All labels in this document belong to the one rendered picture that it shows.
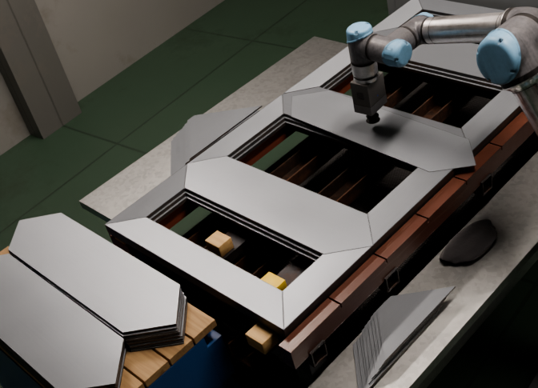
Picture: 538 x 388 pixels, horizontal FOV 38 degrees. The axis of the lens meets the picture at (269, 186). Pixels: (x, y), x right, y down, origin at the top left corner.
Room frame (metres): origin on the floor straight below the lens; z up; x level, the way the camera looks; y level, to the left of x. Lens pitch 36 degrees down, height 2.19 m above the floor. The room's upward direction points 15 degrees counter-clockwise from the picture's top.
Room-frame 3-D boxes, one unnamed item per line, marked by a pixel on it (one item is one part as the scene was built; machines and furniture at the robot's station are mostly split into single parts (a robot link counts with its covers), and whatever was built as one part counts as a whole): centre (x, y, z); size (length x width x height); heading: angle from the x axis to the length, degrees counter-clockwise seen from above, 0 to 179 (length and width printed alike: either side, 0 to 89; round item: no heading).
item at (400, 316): (1.32, -0.20, 0.70); 0.39 x 0.12 x 0.04; 127
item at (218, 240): (1.70, 0.18, 0.79); 0.06 x 0.05 x 0.04; 37
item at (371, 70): (1.99, -0.36, 1.06); 0.08 x 0.08 x 0.05
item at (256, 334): (1.31, 0.11, 0.79); 0.06 x 0.05 x 0.04; 37
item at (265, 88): (2.42, 0.07, 0.73); 1.20 x 0.26 x 0.03; 127
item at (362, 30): (1.98, -0.36, 1.14); 0.09 x 0.08 x 0.11; 35
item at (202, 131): (2.33, 0.18, 0.77); 0.45 x 0.20 x 0.04; 127
